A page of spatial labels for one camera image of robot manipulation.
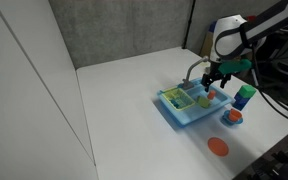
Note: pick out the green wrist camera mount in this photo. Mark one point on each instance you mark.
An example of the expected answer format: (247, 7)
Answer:
(234, 66)

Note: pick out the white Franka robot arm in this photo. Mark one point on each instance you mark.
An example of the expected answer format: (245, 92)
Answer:
(230, 33)

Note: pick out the blue toy saucer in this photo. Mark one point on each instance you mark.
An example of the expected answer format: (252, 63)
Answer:
(226, 119)

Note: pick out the orange toy plate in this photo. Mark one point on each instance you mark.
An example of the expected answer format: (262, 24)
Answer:
(218, 146)

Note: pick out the dark blue block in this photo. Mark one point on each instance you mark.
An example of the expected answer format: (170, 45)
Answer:
(240, 98)

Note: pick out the dark green cube block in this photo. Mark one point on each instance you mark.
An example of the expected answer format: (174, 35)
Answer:
(247, 91)

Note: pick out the blue toy item in rack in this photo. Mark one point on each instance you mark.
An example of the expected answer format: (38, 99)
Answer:
(176, 102)

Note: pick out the yellow-green dish rack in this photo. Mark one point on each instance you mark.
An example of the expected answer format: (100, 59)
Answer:
(184, 105)

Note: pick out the black tripod pole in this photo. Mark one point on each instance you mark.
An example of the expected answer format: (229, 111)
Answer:
(188, 23)

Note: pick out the small orange-red toy cup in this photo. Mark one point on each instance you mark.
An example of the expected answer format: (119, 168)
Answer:
(211, 95)

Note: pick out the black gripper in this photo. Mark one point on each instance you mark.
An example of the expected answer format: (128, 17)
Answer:
(214, 75)

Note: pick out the grey toy faucet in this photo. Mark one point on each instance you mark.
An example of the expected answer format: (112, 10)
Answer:
(191, 68)

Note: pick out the blue toy sink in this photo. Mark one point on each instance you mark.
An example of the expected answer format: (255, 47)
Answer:
(187, 116)

